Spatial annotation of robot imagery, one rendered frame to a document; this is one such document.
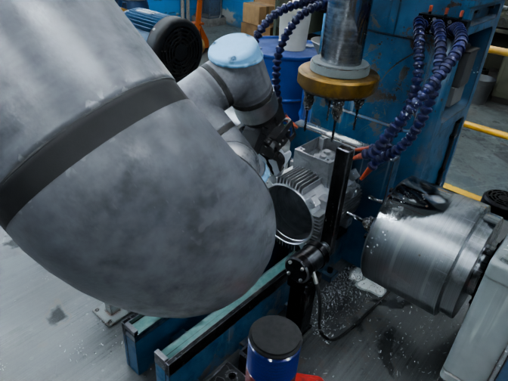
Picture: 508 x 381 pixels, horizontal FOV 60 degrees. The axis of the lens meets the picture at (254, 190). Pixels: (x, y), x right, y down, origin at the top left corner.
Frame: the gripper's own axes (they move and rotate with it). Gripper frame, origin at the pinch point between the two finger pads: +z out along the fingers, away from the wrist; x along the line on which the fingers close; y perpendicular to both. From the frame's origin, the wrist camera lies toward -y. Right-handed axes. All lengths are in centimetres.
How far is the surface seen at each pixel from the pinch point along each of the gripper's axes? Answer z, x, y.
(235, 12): 329, 487, 395
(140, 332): -6.5, -3.0, -45.7
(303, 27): 94, 117, 148
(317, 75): -18.8, -5.1, 16.3
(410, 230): -3.5, -34.5, 0.0
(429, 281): 0.9, -41.4, -5.8
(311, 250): -1.9, -19.7, -12.8
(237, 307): 1.2, -12.5, -30.2
